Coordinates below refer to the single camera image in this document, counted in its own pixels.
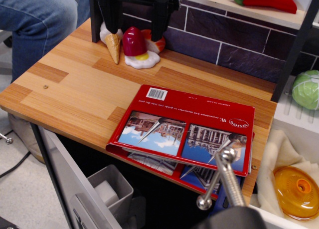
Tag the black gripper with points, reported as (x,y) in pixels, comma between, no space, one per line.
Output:
(111,11)

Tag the red hardcover book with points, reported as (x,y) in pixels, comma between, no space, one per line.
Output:
(177,135)

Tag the red toy bell pepper piece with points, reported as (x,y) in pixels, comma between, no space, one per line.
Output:
(133,42)

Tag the toy ice cream cone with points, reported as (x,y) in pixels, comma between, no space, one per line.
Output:
(112,41)

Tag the toy salmon sushi piece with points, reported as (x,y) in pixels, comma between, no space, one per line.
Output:
(154,46)

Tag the toy fried egg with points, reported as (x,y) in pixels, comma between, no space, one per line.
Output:
(146,60)

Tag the wooden shelf board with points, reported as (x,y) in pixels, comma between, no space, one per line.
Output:
(270,15)

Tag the person leg in jeans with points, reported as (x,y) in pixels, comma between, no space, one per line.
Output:
(37,26)

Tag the beige shoe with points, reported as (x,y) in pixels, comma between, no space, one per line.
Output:
(25,132)

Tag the white dish rack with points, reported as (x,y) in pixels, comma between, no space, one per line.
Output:
(290,112)

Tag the green toy cabbage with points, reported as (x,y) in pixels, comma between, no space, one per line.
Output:
(305,89)

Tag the grey plastic bin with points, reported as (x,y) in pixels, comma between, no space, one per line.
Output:
(114,190)

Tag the cream white cloth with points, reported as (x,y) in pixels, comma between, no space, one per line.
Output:
(279,152)

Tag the grey cabinet door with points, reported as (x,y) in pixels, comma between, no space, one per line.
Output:
(82,205)

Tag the orange glass lid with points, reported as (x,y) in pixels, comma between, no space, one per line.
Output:
(297,193)

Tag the black shelf post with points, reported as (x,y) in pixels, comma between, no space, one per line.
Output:
(311,20)

